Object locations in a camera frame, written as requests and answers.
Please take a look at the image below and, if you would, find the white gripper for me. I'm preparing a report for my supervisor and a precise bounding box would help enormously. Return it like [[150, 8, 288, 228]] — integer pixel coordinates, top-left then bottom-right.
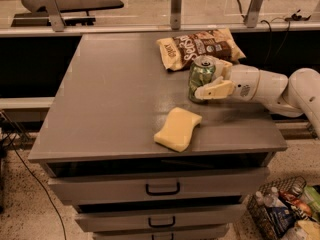
[[195, 58, 260, 101]]

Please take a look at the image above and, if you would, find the green soda can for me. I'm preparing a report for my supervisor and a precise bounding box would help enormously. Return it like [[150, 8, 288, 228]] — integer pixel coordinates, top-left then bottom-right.
[[188, 55, 216, 103]]

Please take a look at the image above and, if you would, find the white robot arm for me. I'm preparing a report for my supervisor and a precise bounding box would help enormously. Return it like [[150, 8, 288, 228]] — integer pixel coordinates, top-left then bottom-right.
[[195, 64, 320, 137]]

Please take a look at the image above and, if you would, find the brown chip bag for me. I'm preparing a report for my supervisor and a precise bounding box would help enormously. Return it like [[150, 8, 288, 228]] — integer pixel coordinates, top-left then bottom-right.
[[157, 28, 245, 71]]

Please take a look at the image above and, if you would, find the yellow sponge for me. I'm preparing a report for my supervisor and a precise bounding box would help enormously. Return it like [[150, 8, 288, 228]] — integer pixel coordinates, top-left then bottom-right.
[[154, 107, 202, 152]]

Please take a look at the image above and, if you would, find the clear water bottle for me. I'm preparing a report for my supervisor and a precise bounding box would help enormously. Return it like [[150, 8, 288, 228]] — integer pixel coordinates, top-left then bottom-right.
[[263, 187, 285, 207]]

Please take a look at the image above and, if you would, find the grey drawer cabinet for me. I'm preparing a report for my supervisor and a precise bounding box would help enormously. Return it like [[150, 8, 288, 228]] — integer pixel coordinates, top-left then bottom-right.
[[29, 33, 286, 240]]

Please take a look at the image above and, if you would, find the green package in basket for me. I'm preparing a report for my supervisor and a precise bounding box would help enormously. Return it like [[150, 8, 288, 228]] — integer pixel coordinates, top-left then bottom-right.
[[301, 185, 320, 213]]

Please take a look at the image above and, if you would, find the blue snack package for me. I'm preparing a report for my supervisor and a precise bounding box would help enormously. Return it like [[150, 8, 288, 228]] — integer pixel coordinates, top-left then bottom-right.
[[266, 207, 295, 237]]

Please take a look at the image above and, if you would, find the black office chair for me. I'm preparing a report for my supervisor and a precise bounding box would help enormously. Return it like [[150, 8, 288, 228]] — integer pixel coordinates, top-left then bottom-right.
[[11, 0, 124, 27]]

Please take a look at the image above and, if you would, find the metal bracket right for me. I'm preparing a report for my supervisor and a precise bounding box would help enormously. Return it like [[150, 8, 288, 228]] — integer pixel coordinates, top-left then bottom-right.
[[244, 0, 263, 28]]

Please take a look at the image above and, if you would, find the metal bracket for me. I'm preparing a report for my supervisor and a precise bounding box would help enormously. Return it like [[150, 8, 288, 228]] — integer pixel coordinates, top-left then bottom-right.
[[170, 0, 182, 30], [244, 0, 263, 28], [41, 0, 65, 32]]

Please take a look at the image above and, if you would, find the black cable at rail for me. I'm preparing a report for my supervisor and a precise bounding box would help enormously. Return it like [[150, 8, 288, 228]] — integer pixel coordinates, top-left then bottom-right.
[[233, 0, 306, 68]]

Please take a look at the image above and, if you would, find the metal bracket middle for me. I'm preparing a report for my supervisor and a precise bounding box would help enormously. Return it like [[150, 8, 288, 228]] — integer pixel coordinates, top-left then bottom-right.
[[170, 0, 182, 30]]

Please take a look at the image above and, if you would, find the wire basket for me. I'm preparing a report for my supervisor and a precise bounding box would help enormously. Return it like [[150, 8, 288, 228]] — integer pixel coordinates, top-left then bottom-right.
[[247, 176, 308, 240]]

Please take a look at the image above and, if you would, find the metal bracket left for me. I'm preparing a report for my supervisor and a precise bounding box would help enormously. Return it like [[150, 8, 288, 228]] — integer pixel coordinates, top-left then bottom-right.
[[41, 0, 65, 32]]

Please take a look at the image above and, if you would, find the black floor cable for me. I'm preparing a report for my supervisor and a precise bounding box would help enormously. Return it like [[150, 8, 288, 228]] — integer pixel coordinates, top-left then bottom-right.
[[0, 110, 68, 240]]

